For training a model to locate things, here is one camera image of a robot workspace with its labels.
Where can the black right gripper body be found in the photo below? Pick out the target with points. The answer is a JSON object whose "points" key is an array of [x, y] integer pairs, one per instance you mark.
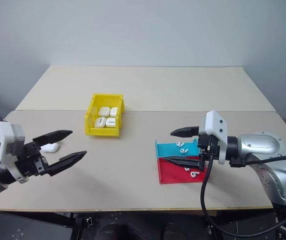
{"points": [[209, 147]]}

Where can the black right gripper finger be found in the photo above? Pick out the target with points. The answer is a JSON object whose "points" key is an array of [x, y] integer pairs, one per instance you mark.
{"points": [[186, 131], [185, 162]]}

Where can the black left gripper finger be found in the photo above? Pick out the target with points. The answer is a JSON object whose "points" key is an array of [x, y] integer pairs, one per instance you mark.
{"points": [[53, 136], [67, 160]]}

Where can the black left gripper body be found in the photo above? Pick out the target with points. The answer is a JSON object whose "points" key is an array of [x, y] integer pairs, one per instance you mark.
{"points": [[30, 162]]}

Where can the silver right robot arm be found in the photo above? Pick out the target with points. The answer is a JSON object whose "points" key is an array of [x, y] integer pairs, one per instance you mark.
{"points": [[263, 146]]}

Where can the yellow plastic bin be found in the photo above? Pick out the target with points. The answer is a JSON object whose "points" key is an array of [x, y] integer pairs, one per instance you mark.
{"points": [[90, 125]]}

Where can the red plastic tray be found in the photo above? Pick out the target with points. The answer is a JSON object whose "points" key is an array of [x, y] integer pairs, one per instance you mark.
{"points": [[172, 173]]}

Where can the blue plastic tray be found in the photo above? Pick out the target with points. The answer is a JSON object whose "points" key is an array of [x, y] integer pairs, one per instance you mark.
{"points": [[166, 150]]}

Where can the dark rounded shape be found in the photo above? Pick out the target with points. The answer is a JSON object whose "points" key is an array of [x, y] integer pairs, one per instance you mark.
{"points": [[171, 231], [115, 231]]}

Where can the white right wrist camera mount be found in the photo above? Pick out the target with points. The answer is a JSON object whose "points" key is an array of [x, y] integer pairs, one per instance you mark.
{"points": [[216, 125]]}

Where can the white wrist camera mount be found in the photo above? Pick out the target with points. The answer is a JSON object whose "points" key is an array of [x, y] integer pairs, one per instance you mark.
{"points": [[216, 125], [6, 136]]}

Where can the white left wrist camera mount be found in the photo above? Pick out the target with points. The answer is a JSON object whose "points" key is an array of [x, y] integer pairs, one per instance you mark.
{"points": [[6, 136]]}

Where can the black dotted base plate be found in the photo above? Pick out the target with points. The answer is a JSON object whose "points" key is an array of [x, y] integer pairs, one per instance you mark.
{"points": [[20, 227]]}

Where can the black table frame bracket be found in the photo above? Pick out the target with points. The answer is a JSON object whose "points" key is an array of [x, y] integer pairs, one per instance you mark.
{"points": [[80, 225]]}

